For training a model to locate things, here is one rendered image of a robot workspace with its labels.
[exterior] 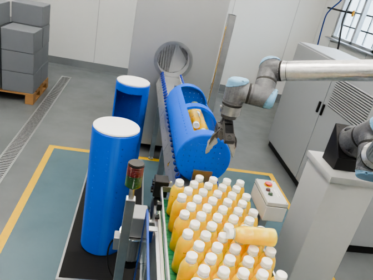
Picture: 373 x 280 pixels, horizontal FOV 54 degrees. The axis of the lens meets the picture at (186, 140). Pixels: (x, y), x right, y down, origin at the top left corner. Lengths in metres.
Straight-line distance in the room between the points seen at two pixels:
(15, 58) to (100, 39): 2.19
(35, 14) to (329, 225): 4.32
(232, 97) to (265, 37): 5.60
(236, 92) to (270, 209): 0.54
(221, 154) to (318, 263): 1.03
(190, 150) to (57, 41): 5.42
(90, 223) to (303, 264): 1.36
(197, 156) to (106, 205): 0.74
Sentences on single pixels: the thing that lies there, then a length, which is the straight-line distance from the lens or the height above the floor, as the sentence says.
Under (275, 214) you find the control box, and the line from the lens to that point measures 1.72.
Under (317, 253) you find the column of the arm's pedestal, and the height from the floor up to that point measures 0.56.
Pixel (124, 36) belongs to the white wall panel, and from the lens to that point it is 6.84.
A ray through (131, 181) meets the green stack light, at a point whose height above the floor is 1.19.
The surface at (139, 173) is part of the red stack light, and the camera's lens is 1.37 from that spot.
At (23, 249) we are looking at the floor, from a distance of 2.88.
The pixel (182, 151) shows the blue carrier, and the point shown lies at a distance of 1.84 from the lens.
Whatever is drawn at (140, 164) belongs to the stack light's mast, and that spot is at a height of 1.26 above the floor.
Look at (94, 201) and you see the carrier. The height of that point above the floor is 0.56.
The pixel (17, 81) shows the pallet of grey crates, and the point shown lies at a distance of 5.17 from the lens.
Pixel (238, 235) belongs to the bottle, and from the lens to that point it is 1.37.
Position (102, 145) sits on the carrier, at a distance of 2.14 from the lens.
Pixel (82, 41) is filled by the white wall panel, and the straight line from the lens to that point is 6.94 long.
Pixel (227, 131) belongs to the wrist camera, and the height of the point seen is 1.35.
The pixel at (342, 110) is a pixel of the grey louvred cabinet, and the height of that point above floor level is 1.07.
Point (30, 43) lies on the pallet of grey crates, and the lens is 4.98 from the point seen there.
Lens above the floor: 1.93
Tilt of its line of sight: 24 degrees down
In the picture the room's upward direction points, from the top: 12 degrees clockwise
